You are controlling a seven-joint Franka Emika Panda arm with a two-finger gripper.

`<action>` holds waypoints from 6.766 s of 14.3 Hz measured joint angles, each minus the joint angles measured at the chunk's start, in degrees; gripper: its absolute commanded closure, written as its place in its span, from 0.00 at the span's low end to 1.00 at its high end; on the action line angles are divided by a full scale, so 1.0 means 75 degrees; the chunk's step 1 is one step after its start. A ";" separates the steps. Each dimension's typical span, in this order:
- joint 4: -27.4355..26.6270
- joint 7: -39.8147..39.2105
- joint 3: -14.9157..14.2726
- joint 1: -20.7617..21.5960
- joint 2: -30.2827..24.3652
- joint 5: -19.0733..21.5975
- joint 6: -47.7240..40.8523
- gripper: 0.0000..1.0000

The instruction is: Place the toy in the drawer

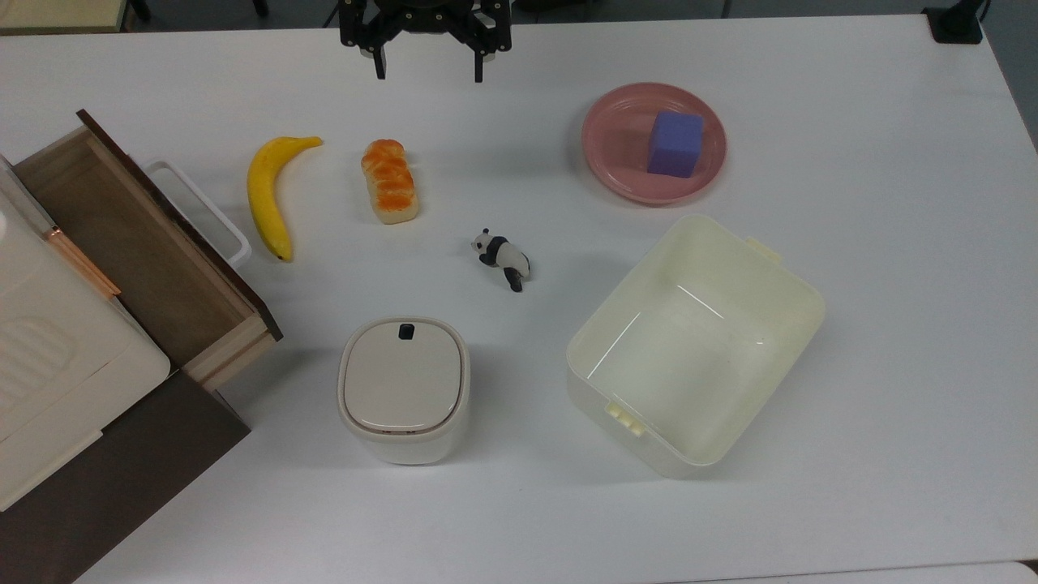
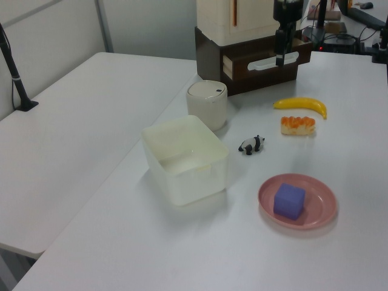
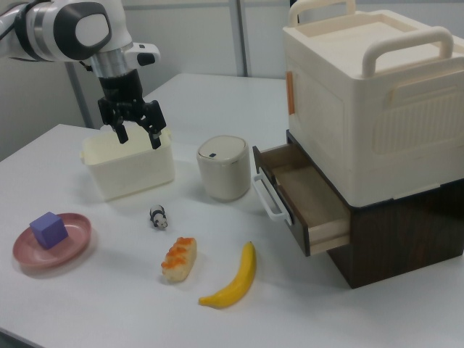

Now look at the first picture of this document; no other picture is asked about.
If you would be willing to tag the copper coloured strip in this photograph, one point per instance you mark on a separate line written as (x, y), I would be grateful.
(81, 264)

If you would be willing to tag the yellow toy banana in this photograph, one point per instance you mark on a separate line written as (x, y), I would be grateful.
(263, 203)

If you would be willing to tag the yellowish wooden desk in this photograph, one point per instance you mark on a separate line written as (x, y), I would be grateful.
(57, 15)

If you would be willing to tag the purple foam cube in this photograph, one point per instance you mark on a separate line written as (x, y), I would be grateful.
(675, 144)

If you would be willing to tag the white appliance on cabinet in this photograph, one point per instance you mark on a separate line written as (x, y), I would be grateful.
(57, 365)

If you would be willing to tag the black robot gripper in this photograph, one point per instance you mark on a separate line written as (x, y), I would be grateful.
(426, 16)

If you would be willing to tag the cream plastic storage box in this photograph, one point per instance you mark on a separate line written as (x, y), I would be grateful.
(689, 349)

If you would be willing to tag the orange glazed toy bread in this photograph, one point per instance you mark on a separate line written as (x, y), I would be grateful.
(390, 182)

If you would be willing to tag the small beige lidded trash can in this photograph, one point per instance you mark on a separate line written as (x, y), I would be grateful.
(404, 389)

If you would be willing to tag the pink round plate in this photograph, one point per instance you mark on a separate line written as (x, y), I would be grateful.
(616, 154)

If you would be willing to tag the open wooden drawer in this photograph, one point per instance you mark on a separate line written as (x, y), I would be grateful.
(138, 251)

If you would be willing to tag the dark brown cabinet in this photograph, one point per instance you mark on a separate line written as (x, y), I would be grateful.
(105, 495)

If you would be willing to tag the black and white panda toy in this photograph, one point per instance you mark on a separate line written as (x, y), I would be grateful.
(507, 258)

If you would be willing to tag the black clamp mount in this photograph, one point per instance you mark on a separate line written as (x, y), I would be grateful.
(953, 23)

